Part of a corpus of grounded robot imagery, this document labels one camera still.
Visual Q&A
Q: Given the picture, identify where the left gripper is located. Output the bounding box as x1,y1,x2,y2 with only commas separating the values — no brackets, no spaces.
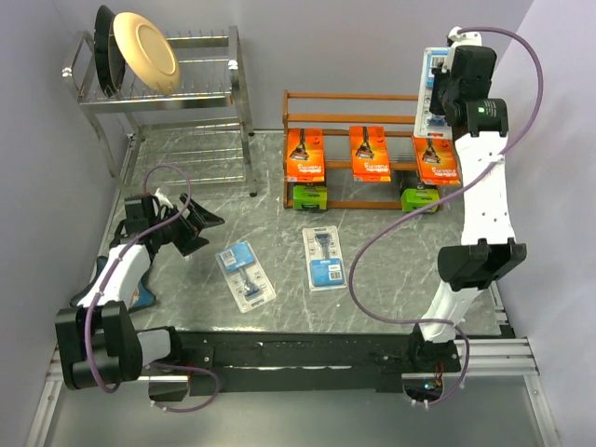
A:
150,194,224,256

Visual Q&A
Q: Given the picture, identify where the blue razor blister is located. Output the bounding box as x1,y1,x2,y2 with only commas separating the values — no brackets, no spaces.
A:
215,241,277,314
302,225,346,291
413,47,452,140

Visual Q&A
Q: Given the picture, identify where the orange Fusion5 razor box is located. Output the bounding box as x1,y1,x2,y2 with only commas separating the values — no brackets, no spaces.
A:
413,137,460,186

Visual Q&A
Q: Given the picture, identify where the green black razor box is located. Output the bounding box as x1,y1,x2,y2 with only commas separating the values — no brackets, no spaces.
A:
399,171,440,212
292,184,328,210

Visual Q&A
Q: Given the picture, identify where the orange razor box back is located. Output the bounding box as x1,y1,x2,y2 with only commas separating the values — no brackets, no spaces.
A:
349,126,391,183

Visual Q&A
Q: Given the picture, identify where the wooden two-tier shelf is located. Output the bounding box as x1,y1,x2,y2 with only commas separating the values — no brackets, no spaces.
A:
282,89,417,210

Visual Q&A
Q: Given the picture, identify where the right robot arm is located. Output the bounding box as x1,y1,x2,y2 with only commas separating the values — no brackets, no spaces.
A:
407,45,527,371

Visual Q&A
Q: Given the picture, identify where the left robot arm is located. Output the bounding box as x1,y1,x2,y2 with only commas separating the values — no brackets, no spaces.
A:
55,192,225,393

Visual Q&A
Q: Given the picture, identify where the blue star-shaped dish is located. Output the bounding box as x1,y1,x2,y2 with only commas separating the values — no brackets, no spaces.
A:
69,255,156,312

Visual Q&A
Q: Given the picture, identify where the steel dish rack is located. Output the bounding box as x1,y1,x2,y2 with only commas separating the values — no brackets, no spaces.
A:
61,26,258,197

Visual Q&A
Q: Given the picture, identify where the black plate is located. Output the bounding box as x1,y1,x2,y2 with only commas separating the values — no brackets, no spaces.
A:
93,5,127,98

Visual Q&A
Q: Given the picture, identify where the cream plate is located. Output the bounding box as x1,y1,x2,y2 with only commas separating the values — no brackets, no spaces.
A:
113,12,181,96

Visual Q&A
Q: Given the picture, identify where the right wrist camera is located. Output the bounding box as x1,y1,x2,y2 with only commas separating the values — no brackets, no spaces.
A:
441,26,482,74

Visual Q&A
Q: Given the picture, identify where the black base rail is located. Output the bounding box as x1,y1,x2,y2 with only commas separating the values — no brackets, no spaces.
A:
46,328,541,406

